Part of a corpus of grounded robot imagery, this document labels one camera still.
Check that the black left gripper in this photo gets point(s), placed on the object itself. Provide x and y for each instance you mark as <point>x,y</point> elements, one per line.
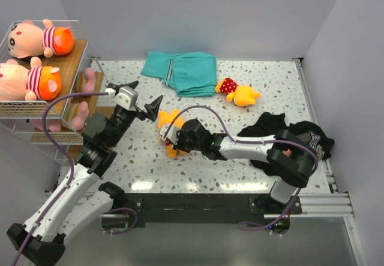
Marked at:
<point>152,110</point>

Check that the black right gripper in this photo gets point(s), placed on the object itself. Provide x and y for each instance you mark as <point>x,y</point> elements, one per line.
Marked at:
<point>179,134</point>

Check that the orange bear polka dress front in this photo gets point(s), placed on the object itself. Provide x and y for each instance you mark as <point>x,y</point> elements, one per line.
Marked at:
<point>164,119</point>

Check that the orange bear polka dress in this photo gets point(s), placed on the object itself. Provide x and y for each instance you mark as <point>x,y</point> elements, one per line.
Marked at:
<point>240,95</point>
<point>164,119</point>

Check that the pink pig striped shirt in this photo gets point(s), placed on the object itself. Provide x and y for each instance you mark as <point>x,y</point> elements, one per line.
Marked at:
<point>85,81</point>

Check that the pink pig toy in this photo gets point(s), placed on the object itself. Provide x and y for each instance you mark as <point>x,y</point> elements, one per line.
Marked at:
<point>73,118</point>

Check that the orange bear polka dress back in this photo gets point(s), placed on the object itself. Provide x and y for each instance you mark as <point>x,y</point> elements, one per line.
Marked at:
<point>240,95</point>

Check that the face-up doll orange hat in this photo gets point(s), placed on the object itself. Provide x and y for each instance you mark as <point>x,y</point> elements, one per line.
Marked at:
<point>19,83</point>

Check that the black-haired doll orange pants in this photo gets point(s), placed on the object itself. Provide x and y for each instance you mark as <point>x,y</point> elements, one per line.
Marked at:
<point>26,40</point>

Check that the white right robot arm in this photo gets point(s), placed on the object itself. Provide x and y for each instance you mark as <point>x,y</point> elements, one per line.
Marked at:
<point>290,160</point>

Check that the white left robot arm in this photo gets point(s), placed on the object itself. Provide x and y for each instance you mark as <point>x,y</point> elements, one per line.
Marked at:
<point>41,238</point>

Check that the folded teal cloth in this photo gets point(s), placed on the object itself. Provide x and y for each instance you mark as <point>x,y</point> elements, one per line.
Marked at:
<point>189,74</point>

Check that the black printed garment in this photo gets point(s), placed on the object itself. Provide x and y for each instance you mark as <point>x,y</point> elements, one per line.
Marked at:
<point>308,132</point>

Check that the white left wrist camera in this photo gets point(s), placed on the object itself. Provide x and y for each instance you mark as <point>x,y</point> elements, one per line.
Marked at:
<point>124,97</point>

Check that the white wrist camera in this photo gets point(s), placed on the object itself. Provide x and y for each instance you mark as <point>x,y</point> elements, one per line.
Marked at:
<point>124,97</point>
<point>168,133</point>

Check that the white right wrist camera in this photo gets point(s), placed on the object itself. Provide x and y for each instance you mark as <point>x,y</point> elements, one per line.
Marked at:
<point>168,133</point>

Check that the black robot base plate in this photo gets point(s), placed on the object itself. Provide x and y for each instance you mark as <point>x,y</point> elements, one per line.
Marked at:
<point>138,209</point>

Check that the white wire wooden shelf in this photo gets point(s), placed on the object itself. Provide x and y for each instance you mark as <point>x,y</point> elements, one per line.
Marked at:
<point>26,119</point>

